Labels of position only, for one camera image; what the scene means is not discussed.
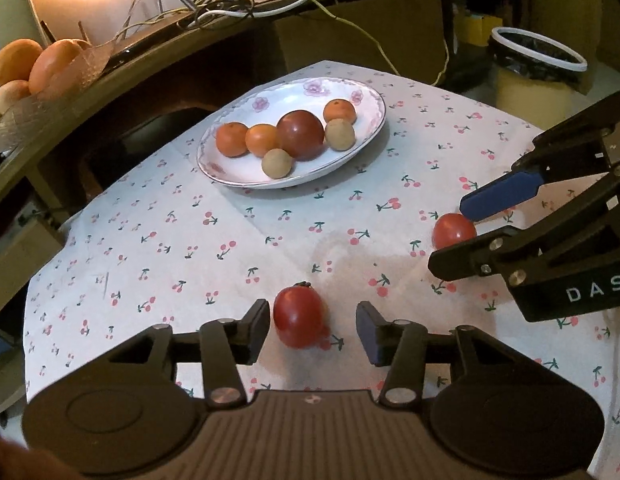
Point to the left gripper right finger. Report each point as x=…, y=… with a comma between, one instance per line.
x=378, y=337

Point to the large dark red tomato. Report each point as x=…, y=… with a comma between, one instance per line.
x=300, y=134

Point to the top orange in bowl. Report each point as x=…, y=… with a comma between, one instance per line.
x=17, y=59

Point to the small round red tomato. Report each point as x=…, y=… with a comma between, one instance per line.
x=452, y=229

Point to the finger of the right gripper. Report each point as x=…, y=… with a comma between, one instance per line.
x=503, y=193
x=470, y=258

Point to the large orange mandarin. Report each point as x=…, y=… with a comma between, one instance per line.
x=230, y=139

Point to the green-brown kiwi front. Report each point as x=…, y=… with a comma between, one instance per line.
x=277, y=163

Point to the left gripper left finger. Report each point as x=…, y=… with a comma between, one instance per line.
x=251, y=333

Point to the orange mandarin with stem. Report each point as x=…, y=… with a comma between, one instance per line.
x=340, y=109

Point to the cherry print tablecloth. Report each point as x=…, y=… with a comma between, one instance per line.
x=164, y=244

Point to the small orange mandarin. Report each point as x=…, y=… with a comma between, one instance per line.
x=261, y=139

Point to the white floral plate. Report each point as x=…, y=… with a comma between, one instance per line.
x=268, y=106

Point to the green-brown kiwi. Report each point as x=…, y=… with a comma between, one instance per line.
x=277, y=163
x=339, y=134

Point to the yellow trash bin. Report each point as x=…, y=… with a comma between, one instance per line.
x=535, y=75

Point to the yellow apple in bowl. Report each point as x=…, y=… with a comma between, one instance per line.
x=12, y=92

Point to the oval red tomato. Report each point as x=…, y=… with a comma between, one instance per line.
x=300, y=316

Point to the glass fruit bowl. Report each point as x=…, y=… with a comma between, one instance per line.
x=27, y=117

